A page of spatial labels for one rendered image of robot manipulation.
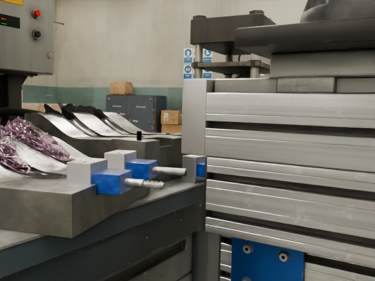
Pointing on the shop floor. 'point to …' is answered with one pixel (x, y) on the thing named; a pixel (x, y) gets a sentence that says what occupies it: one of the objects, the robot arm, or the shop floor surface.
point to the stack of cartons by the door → (171, 121)
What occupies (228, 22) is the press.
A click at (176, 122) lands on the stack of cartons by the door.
